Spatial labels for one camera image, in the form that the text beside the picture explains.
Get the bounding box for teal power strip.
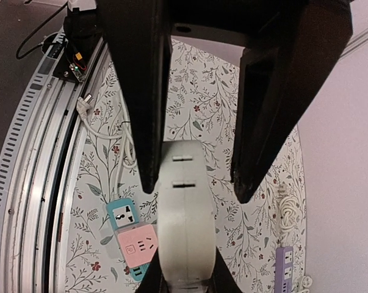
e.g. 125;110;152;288
106;198;150;282

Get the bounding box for purple strip white cable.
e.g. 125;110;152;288
276;181;303;250

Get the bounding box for teal strip white cable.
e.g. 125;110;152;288
76;93;139;202

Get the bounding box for white plug adapter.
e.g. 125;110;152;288
157;140;216;292

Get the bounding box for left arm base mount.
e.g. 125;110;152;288
53;1;103;83

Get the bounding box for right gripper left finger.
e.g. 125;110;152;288
96;1;172;194

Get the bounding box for aluminium front rail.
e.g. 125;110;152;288
0;40;109;292

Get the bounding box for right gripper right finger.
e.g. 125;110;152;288
231;1;353;204

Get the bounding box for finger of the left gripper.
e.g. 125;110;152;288
135;253;167;293
212;249;242;293

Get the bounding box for purple power strip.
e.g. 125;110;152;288
274;246;294;293

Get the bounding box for pink cube socket adapter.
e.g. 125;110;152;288
117;224;158;269

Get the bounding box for floral patterned table mat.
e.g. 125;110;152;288
57;41;312;292

